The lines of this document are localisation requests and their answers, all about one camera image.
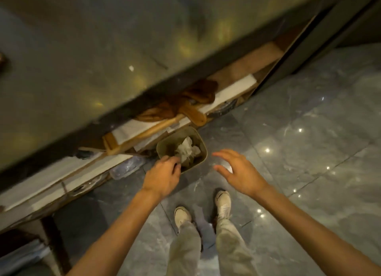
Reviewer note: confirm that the person's right hand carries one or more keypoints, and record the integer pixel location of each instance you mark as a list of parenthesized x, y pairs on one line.
[(241, 174)]

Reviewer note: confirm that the person's left hand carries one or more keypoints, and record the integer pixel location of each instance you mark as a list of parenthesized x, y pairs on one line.
[(160, 177)]

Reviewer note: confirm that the torn white paper towel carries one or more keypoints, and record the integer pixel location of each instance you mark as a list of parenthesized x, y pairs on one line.
[(187, 150)]

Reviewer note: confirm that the person's left forearm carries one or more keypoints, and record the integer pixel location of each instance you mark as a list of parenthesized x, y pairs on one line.
[(119, 237)]

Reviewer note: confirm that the person's right forearm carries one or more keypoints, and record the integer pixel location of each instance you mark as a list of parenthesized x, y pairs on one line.
[(312, 234)]

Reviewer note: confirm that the person's right shoe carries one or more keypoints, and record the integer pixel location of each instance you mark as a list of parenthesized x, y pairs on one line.
[(223, 204)]

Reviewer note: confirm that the person's shoe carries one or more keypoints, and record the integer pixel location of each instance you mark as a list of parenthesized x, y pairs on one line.
[(223, 204), (182, 216)]

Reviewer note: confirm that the person's left shoe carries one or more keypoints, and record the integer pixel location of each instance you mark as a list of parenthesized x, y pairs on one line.
[(182, 216)]

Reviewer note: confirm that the person's beige trousers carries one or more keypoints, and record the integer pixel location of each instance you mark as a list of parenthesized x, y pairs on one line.
[(232, 249)]

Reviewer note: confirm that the dark marble countertop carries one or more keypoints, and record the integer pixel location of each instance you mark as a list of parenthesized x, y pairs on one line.
[(89, 61)]

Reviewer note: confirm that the beige waste bin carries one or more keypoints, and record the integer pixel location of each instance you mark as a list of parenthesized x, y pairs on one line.
[(168, 146)]

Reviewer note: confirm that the clear plastic bag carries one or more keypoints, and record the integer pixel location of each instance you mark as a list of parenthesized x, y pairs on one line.
[(128, 167)]

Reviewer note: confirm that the wooden paddle board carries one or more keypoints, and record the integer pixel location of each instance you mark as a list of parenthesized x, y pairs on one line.
[(160, 125)]

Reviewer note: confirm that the dark plastic bag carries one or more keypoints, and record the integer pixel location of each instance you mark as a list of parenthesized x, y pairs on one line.
[(221, 109)]

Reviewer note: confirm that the white foam board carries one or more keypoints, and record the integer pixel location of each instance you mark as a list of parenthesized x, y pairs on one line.
[(235, 88), (44, 177)]

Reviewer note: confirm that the brown cloth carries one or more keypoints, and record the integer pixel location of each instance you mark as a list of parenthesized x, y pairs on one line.
[(199, 91)]

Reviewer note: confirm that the wooden under-counter shelf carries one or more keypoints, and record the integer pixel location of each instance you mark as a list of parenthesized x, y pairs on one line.
[(247, 61)]

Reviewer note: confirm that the dark low cabinet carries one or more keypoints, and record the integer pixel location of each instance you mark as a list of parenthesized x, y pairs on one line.
[(56, 243)]

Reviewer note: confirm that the grey plastic bag bundle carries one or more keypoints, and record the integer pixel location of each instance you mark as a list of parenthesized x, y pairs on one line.
[(23, 255)]

